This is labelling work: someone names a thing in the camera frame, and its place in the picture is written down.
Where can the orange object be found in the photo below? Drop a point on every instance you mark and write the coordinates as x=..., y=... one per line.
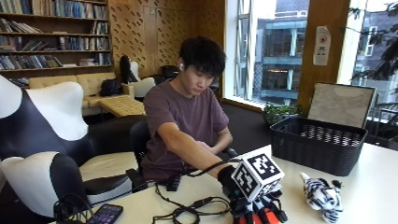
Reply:
x=268, y=218

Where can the white cube with black markers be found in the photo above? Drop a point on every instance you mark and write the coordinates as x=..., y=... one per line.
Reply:
x=257, y=174

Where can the white tiger plush toy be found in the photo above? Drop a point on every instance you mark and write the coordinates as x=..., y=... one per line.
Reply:
x=320, y=197

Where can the black adapter box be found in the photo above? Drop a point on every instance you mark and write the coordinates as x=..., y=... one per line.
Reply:
x=173, y=183

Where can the black plastic basket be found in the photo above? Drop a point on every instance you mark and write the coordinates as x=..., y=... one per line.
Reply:
x=314, y=149

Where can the green potted plant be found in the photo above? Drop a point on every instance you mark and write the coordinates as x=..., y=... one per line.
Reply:
x=279, y=112

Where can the the person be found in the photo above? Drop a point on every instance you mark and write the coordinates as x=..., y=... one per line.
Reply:
x=182, y=115

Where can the black office chair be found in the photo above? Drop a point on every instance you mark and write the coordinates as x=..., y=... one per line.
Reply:
x=138, y=137

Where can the black smartphone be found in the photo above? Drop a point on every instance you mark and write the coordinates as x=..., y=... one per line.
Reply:
x=105, y=214

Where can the grey basket lid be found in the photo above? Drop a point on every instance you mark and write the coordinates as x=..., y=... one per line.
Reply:
x=342, y=104

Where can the beige tufted ottoman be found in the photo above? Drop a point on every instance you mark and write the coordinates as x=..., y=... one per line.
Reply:
x=122, y=106

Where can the black and white lounge chair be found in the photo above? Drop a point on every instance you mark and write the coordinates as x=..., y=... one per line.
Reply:
x=45, y=124
x=142, y=84
x=33, y=180

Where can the black bag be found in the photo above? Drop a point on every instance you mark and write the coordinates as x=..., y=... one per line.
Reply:
x=169, y=72

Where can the black backpack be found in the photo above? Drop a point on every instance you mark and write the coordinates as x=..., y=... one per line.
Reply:
x=110, y=87

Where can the beige tufted sofa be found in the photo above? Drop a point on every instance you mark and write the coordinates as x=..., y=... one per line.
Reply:
x=89, y=82

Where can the tree branches outside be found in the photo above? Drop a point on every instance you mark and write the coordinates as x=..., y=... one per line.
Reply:
x=383, y=46

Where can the row of books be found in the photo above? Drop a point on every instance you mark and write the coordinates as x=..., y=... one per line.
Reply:
x=16, y=27
x=61, y=7
x=28, y=61
x=82, y=43

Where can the wooden bookshelf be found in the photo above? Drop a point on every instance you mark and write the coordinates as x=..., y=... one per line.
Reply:
x=61, y=53

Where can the white wall sign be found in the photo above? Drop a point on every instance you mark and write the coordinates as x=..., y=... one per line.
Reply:
x=322, y=46

